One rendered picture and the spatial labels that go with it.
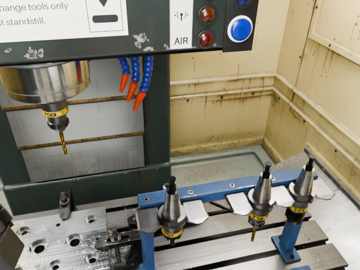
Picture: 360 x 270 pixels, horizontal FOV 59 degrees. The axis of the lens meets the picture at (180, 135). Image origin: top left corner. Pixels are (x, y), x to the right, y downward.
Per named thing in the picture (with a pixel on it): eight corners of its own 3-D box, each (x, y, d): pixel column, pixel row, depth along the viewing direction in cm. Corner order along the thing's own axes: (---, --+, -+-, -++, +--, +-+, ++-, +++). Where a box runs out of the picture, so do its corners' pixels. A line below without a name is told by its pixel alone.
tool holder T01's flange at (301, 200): (302, 185, 84) (305, 178, 83) (318, 201, 80) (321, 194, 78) (282, 191, 82) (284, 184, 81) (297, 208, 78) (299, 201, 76)
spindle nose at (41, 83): (86, 66, 72) (77, 9, 65) (97, 97, 59) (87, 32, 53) (7, 75, 67) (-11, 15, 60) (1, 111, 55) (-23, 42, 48)
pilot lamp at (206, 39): (214, 47, 44) (215, 31, 43) (199, 48, 44) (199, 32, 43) (212, 46, 45) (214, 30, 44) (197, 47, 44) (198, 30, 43)
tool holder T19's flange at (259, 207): (266, 193, 82) (268, 186, 80) (277, 210, 77) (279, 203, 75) (242, 197, 81) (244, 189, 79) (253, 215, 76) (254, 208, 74)
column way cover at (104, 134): (148, 168, 135) (141, 49, 107) (27, 186, 126) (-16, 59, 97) (146, 160, 139) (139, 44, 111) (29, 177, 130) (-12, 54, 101)
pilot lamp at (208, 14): (216, 23, 42) (217, 6, 41) (200, 24, 42) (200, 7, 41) (214, 22, 43) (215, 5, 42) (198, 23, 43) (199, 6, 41)
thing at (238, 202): (255, 214, 75) (256, 211, 74) (234, 218, 74) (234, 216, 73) (244, 193, 80) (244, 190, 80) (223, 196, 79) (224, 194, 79)
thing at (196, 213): (210, 222, 73) (211, 220, 72) (188, 226, 72) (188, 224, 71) (201, 200, 78) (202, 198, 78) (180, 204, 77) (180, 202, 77)
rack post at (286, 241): (301, 260, 100) (327, 190, 83) (285, 264, 99) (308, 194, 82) (285, 234, 108) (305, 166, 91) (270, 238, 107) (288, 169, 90)
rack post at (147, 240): (162, 292, 91) (159, 221, 74) (143, 296, 90) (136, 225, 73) (155, 261, 99) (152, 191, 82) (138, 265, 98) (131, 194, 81)
